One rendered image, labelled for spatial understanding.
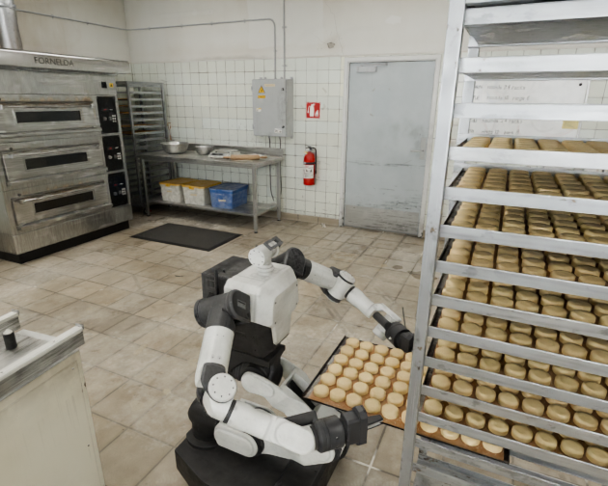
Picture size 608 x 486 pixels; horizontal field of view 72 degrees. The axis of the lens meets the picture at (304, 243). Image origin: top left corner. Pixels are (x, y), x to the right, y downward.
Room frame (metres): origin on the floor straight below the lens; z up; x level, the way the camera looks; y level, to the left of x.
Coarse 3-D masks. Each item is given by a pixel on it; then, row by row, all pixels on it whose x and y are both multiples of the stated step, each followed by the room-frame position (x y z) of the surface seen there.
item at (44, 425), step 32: (0, 352) 1.15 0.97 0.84; (32, 384) 1.01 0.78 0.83; (64, 384) 1.10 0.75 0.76; (0, 416) 0.92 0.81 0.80; (32, 416) 0.99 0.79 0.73; (64, 416) 1.08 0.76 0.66; (0, 448) 0.90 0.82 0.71; (32, 448) 0.97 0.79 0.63; (64, 448) 1.06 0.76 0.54; (96, 448) 1.17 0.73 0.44; (0, 480) 0.88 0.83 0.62; (32, 480) 0.95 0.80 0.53; (64, 480) 1.04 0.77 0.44; (96, 480) 1.14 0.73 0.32
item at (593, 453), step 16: (432, 400) 1.00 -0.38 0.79; (448, 416) 0.95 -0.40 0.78; (464, 416) 0.96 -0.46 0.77; (480, 416) 0.94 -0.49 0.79; (496, 416) 0.95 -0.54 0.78; (496, 432) 0.89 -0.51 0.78; (512, 432) 0.89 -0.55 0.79; (528, 432) 0.88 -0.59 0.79; (544, 432) 0.88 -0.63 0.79; (544, 448) 0.84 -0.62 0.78; (560, 448) 0.85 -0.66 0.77; (576, 448) 0.83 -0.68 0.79; (592, 448) 0.83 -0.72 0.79
